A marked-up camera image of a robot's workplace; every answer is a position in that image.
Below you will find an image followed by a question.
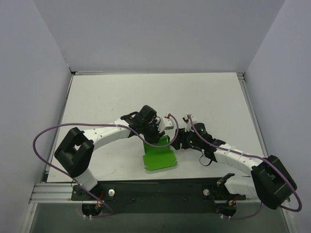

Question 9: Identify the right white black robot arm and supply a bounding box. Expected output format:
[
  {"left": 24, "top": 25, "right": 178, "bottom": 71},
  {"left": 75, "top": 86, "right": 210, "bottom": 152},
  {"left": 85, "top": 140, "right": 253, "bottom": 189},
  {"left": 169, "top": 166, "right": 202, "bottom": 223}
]
[{"left": 172, "top": 123, "right": 297, "bottom": 209}]

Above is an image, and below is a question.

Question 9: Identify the aluminium frame rail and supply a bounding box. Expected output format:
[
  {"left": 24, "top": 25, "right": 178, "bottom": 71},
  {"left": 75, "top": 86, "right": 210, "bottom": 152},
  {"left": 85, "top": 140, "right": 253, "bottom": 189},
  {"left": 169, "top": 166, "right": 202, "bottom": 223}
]
[{"left": 236, "top": 72, "right": 269, "bottom": 158}]

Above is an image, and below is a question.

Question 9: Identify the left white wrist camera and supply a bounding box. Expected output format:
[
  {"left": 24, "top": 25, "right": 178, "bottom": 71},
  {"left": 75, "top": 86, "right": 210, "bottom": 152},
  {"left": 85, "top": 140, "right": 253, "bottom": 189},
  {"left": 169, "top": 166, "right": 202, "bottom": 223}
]
[{"left": 157, "top": 114, "right": 175, "bottom": 133}]

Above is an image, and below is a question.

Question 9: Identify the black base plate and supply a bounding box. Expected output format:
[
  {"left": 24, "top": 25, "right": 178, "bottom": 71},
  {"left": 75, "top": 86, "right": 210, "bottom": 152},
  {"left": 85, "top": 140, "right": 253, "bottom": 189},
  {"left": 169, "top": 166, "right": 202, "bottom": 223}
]
[{"left": 70, "top": 179, "right": 246, "bottom": 218}]

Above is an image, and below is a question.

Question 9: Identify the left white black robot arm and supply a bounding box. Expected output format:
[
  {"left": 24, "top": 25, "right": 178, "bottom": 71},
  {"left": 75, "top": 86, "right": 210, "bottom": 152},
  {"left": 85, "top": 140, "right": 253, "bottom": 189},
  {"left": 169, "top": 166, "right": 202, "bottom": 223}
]
[{"left": 54, "top": 105, "right": 173, "bottom": 200}]

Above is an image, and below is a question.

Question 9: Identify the green paper box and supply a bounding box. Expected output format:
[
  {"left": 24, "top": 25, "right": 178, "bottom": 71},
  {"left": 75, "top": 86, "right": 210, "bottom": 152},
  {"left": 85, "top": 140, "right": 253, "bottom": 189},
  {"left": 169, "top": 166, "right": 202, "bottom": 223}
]
[{"left": 143, "top": 143, "right": 177, "bottom": 171}]

